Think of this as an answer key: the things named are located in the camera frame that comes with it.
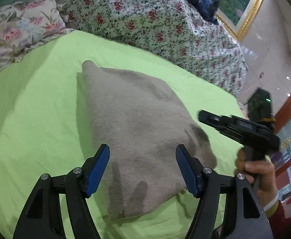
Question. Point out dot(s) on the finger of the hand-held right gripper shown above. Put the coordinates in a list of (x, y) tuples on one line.
[(210, 118)]

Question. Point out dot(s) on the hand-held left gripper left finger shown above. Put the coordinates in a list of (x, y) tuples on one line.
[(98, 169)]

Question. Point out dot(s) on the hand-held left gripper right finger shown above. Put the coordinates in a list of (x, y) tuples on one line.
[(187, 169)]

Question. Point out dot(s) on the beige knit sweater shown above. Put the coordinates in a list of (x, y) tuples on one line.
[(135, 117)]

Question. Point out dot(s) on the person's right forearm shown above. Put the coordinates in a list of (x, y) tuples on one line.
[(284, 216)]

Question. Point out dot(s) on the person's right hand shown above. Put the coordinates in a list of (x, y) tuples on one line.
[(256, 168)]

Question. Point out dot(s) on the black device with green light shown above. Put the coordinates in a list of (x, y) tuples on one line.
[(258, 104)]

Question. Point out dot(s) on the green bed sheet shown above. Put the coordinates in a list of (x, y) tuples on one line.
[(36, 104)]

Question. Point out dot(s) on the white red-flowered quilt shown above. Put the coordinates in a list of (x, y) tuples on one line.
[(148, 17)]

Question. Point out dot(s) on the gold framed picture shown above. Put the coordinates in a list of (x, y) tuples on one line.
[(237, 2)]

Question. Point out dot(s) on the pink floral pillow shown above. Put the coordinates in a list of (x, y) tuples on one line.
[(16, 29)]

